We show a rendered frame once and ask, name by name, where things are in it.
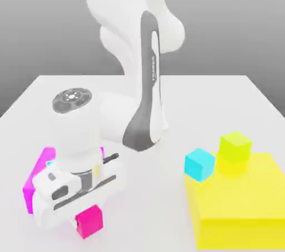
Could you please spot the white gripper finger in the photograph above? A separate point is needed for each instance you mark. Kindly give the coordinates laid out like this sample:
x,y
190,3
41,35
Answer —
x,y
75,223

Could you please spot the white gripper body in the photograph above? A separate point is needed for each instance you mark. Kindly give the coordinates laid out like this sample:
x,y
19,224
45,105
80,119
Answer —
x,y
98,194

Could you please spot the small pink cube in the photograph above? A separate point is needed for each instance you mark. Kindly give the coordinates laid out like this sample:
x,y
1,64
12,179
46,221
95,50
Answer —
x,y
90,222

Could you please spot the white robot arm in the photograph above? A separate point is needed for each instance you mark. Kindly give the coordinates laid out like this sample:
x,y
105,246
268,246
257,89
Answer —
x,y
124,34

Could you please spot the small cyan cube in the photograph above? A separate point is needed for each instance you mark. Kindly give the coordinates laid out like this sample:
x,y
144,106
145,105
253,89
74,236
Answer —
x,y
49,163
199,165

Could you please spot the small yellow-green cube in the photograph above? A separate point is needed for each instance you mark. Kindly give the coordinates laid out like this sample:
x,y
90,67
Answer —
x,y
235,148

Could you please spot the large magenta box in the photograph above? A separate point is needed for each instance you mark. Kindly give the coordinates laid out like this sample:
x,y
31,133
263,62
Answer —
x,y
33,180

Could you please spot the large yellow box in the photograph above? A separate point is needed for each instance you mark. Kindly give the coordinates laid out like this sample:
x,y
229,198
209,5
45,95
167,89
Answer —
x,y
240,203

